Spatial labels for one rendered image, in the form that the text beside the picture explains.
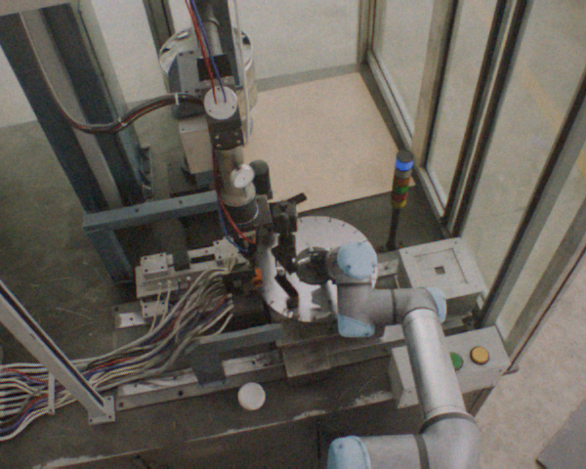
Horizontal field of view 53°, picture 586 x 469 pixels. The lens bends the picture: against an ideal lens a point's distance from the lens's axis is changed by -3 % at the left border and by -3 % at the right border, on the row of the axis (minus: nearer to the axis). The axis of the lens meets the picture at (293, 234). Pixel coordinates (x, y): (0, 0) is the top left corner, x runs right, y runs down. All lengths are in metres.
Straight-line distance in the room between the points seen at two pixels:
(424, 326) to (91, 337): 1.03
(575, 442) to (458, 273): 1.08
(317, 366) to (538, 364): 1.26
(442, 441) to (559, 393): 1.68
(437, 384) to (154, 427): 0.86
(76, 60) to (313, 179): 0.85
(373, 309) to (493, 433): 1.35
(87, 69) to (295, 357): 0.93
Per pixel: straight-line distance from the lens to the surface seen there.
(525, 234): 1.34
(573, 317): 2.80
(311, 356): 1.61
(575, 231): 1.22
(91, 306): 1.89
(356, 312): 1.22
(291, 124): 2.21
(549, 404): 2.59
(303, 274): 1.57
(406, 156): 1.56
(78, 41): 1.62
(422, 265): 1.68
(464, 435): 1.00
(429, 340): 1.14
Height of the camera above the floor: 2.30
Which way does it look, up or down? 55 degrees down
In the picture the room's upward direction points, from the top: 5 degrees counter-clockwise
